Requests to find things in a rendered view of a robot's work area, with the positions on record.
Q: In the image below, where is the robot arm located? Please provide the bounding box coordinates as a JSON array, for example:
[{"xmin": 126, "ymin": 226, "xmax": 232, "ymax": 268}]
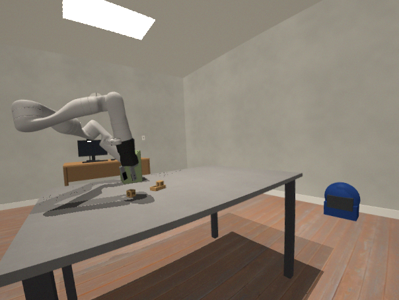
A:
[{"xmin": 11, "ymin": 92, "xmax": 129, "ymax": 163}]

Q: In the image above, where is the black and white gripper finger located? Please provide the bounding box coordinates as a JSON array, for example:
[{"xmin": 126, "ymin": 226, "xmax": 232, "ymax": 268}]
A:
[
  {"xmin": 129, "ymin": 164, "xmax": 138, "ymax": 181},
  {"xmin": 119, "ymin": 166, "xmax": 127, "ymax": 180}
]

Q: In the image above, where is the small wooden tray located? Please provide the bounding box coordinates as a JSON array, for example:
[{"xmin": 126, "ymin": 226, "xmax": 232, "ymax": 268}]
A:
[{"xmin": 150, "ymin": 184, "xmax": 166, "ymax": 191}]

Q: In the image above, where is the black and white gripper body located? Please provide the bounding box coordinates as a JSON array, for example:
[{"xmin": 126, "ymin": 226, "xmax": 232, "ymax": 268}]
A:
[{"xmin": 103, "ymin": 128, "xmax": 139, "ymax": 167}]

